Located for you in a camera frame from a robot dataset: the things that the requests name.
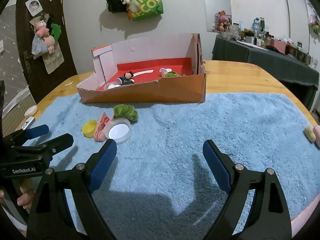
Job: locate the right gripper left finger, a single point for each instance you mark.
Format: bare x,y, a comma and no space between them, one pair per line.
96,168

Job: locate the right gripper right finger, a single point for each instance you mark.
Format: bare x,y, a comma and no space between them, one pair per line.
226,173

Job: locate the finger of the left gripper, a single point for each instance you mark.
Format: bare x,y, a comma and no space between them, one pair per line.
43,154
22,135

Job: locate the pink clothes peg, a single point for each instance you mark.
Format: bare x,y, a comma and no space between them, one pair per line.
99,133

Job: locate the yellow bottle cap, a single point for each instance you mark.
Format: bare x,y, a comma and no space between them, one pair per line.
89,128

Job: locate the white round lid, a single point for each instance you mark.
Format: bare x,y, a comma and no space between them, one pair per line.
118,130

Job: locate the green fuzzy ball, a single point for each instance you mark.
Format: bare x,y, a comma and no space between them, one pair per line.
125,111
171,74

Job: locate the black-haired boy figurine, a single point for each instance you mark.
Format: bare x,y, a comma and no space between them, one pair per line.
126,79

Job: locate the person's left hand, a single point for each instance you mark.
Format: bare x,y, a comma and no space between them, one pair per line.
26,199

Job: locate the white oval soap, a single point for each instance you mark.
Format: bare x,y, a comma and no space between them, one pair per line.
31,111

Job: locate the light blue fluffy mat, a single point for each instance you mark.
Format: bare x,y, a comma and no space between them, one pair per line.
160,186

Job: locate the brown paper bag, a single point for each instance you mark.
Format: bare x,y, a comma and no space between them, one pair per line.
53,60

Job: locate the wooden table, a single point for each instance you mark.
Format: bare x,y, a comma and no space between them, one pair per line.
222,77

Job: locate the green plush on door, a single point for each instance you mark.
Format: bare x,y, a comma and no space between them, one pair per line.
56,31

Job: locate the pink pig plush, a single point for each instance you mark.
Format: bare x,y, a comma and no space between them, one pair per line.
43,32

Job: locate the orange cardboard box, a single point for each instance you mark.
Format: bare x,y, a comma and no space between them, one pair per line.
145,57

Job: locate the pink small toy in box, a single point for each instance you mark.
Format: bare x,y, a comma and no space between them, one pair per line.
164,71

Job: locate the dark green covered table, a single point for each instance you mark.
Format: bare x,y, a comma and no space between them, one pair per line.
298,78

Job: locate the white sticker on door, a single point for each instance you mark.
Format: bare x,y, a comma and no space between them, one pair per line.
34,7

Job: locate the dark wooden door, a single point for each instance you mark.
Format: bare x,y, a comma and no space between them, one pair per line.
31,48

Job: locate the pink rabbit plush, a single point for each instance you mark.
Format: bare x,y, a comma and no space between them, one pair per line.
223,23

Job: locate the green tote bag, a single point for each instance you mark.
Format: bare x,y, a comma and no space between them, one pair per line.
142,9

